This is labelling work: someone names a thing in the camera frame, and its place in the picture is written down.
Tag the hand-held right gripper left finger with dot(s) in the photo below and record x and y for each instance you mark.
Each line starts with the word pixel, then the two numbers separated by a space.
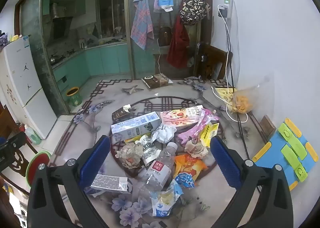
pixel 96 160

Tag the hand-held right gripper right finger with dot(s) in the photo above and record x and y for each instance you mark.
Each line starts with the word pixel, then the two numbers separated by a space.
pixel 225 161

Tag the orange snack wrapper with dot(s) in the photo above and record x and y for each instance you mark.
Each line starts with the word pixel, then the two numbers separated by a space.
pixel 188 165

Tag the brown cigarette pack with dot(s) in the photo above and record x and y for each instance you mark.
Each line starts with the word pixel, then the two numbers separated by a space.
pixel 120 114

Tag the yellow white drink carton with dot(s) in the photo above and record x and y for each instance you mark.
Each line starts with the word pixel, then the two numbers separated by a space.
pixel 135 125

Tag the white blue pouch wrapper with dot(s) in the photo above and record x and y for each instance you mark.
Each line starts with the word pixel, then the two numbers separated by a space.
pixel 165 200

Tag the dark carved wooden chair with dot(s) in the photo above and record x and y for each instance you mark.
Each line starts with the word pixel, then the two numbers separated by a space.
pixel 13 168

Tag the green bottle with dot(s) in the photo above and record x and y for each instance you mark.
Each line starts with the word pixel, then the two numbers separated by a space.
pixel 32 135

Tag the grey patterned box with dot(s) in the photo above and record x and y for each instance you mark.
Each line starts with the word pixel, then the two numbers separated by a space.
pixel 110 183

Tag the crumpled beige paper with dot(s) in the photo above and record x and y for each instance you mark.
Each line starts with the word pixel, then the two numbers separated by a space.
pixel 196 149

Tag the torn yellow carton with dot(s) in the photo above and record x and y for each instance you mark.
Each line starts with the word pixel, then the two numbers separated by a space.
pixel 208 134

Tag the red green stool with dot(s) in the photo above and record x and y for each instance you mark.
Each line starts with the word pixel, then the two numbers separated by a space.
pixel 37 165

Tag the crumpled brown printed paper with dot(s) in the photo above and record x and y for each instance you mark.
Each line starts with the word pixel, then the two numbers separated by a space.
pixel 130 155

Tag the pink purple wrapper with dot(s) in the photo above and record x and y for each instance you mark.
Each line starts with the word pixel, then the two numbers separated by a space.
pixel 197 128

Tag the blue yellow box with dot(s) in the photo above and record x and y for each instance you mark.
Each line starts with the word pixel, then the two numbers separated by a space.
pixel 277 153

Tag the black white wrapper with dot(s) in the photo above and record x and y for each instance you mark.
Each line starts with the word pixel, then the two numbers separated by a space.
pixel 150 150

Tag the small brown card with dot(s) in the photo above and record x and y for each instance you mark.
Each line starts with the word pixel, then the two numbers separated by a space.
pixel 268 125

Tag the clear bag of orange snacks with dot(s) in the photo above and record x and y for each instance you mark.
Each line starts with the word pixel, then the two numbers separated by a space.
pixel 243 101

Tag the clear plastic bottle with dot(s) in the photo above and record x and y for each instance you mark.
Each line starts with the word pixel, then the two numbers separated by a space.
pixel 160 168

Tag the pink snack box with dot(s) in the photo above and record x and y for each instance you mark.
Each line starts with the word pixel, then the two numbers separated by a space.
pixel 178 116

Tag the white refrigerator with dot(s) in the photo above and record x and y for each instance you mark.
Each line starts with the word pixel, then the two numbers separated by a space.
pixel 22 80

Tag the green yellow bin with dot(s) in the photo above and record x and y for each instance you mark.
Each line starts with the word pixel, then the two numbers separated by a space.
pixel 73 96

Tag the teal kitchen cabinets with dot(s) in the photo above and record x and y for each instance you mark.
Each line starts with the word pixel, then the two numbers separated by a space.
pixel 100 60

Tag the red garment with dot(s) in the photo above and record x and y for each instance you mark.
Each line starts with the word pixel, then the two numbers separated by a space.
pixel 177 48

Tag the black range hood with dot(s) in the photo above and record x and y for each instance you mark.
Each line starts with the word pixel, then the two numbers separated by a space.
pixel 61 26

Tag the brown handbag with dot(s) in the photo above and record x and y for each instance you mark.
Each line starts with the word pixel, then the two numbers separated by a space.
pixel 165 35

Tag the plaid towel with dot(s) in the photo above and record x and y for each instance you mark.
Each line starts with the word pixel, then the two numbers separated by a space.
pixel 141 25

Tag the black printed tote bag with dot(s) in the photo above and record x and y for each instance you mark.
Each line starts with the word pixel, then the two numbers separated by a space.
pixel 193 9

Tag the white wall charger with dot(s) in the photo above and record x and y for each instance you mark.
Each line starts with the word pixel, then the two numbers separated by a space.
pixel 225 8

